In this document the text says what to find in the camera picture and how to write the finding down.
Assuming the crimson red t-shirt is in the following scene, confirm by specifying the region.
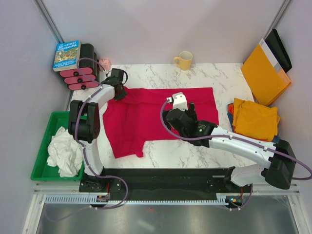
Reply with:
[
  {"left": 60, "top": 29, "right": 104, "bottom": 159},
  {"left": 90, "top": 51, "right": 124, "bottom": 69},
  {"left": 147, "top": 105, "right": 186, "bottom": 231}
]
[{"left": 103, "top": 87, "right": 219, "bottom": 158}]

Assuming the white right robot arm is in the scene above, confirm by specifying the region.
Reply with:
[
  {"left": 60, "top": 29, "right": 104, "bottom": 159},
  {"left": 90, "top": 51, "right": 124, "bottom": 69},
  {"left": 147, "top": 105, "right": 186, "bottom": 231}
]
[{"left": 160, "top": 108, "right": 296, "bottom": 192}]

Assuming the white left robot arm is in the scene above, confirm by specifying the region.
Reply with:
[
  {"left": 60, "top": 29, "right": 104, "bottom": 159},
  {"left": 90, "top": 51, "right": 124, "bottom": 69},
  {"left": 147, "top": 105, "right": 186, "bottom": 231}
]
[{"left": 68, "top": 68, "right": 128, "bottom": 192}]

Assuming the small pink box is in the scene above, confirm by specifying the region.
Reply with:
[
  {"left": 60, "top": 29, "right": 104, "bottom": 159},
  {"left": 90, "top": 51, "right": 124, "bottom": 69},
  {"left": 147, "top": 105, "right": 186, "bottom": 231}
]
[{"left": 98, "top": 58, "right": 112, "bottom": 72}]

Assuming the black pink drawer organizer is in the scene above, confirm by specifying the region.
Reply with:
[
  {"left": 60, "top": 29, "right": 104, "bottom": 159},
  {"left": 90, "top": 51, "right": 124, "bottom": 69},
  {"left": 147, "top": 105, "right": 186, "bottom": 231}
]
[{"left": 59, "top": 43, "right": 100, "bottom": 90}]

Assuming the yellow ceramic mug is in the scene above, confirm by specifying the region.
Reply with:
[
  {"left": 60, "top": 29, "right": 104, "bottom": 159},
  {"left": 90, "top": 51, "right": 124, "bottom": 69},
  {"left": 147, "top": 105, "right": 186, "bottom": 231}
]
[{"left": 174, "top": 51, "right": 193, "bottom": 71}]

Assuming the folded mustard yellow t-shirt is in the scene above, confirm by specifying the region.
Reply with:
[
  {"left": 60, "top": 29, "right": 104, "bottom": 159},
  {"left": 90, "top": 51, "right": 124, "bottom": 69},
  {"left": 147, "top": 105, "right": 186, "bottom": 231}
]
[{"left": 230, "top": 98, "right": 280, "bottom": 141}]

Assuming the blue treehouse paperback book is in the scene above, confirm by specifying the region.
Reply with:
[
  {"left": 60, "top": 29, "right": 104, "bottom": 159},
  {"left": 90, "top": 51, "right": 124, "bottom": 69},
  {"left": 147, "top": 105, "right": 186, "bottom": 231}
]
[{"left": 53, "top": 40, "right": 80, "bottom": 72}]

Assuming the orange padded envelope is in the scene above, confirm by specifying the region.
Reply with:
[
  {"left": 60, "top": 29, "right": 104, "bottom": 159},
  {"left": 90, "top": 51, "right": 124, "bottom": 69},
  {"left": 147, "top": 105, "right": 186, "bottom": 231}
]
[{"left": 241, "top": 39, "right": 292, "bottom": 106}]

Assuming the white crumpled t-shirt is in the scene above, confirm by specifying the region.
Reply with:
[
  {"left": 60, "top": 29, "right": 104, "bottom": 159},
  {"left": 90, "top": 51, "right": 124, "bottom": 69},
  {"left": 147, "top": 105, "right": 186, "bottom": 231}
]
[{"left": 47, "top": 127, "right": 83, "bottom": 177}]

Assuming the folded blue t-shirt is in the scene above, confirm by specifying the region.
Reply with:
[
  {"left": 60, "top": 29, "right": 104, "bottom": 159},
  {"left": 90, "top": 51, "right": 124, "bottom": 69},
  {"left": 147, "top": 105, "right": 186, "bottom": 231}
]
[{"left": 227, "top": 103, "right": 280, "bottom": 143}]

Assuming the black folder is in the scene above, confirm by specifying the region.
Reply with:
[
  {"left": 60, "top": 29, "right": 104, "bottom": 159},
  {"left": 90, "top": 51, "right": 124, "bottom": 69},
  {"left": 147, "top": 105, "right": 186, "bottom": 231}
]
[{"left": 265, "top": 29, "right": 292, "bottom": 73}]

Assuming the green plastic tray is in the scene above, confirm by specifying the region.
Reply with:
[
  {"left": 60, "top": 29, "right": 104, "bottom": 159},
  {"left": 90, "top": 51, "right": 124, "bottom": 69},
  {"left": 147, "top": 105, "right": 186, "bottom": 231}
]
[{"left": 30, "top": 111, "right": 84, "bottom": 181}]

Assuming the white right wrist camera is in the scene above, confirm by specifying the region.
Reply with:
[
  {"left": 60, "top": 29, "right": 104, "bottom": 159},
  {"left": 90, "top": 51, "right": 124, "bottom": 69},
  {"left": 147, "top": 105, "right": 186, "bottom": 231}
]
[{"left": 166, "top": 92, "right": 188, "bottom": 111}]

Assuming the white slotted cable duct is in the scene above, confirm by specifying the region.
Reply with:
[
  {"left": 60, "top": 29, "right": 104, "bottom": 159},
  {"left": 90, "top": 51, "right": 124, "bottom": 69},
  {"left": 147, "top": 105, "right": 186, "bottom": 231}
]
[{"left": 44, "top": 193, "right": 228, "bottom": 205}]

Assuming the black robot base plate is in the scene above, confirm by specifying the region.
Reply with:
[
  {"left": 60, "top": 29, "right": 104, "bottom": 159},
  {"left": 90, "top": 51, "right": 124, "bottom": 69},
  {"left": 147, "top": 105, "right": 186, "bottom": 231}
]
[{"left": 79, "top": 168, "right": 251, "bottom": 202}]

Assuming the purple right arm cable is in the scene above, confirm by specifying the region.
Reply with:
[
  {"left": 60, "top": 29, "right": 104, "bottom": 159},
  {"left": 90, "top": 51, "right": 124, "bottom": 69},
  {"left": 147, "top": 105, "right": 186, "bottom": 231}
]
[{"left": 160, "top": 97, "right": 312, "bottom": 212}]

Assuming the aluminium frame rail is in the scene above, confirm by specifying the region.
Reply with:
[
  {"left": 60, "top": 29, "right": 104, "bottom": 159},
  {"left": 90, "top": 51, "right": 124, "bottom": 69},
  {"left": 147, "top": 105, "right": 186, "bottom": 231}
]
[{"left": 34, "top": 181, "right": 300, "bottom": 195}]

